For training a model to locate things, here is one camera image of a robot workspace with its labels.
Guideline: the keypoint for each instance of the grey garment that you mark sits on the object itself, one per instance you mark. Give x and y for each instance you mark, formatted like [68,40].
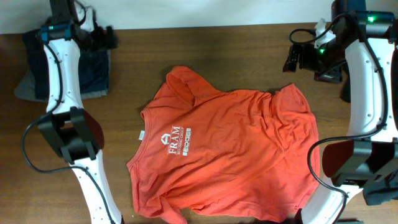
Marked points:
[25,90]

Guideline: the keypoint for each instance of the orange red printed t-shirt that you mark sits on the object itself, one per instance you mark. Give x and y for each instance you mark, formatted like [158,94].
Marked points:
[241,153]

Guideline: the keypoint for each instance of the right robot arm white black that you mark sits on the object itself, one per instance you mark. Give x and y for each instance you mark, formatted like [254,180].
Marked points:
[365,41]

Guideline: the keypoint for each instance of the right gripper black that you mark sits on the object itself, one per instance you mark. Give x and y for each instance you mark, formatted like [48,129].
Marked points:
[332,75]

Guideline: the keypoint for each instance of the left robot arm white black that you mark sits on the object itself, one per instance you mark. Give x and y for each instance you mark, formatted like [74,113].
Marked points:
[72,133]

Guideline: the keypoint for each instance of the navy blue garment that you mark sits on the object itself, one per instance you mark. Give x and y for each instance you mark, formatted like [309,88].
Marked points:
[93,71]

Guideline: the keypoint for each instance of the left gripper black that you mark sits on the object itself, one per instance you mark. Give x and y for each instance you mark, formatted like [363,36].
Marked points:
[102,44]

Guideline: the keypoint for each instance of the pile of dark clothes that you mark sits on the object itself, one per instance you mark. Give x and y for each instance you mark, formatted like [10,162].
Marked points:
[383,191]

